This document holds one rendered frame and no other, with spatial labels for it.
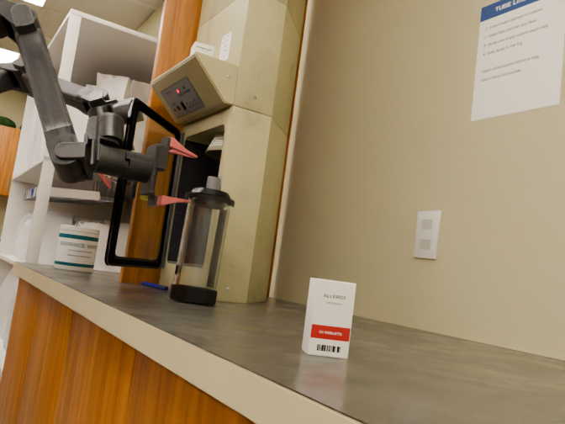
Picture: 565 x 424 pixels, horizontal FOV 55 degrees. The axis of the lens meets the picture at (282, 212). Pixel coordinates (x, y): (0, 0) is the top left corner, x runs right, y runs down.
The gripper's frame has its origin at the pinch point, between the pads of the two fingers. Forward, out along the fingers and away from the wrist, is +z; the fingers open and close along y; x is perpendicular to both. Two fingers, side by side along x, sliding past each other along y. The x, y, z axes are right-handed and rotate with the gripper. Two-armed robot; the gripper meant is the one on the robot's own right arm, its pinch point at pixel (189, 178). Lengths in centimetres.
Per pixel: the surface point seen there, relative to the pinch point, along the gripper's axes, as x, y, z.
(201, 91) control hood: 16.0, 24.7, 5.8
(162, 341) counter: -45, -27, -17
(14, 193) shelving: 233, 7, -11
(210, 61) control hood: 8.9, 29.8, 4.1
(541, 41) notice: -42, 37, 55
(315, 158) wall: 34, 21, 55
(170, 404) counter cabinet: -43, -35, -14
